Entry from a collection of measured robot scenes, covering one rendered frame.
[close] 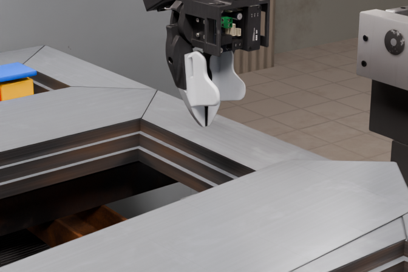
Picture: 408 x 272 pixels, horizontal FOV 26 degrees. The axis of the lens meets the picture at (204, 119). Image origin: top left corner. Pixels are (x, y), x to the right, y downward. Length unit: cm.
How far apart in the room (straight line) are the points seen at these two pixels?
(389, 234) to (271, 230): 11
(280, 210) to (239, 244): 9
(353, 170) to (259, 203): 14
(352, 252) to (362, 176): 18
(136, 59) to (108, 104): 49
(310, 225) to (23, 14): 84
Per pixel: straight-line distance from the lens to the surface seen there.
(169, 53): 95
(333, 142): 358
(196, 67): 96
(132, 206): 181
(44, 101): 125
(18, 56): 150
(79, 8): 163
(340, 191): 95
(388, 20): 120
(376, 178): 99
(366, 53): 123
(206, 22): 91
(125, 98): 126
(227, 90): 98
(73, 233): 119
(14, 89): 134
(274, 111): 393
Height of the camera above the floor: 125
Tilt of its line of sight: 19 degrees down
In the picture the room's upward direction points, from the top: straight up
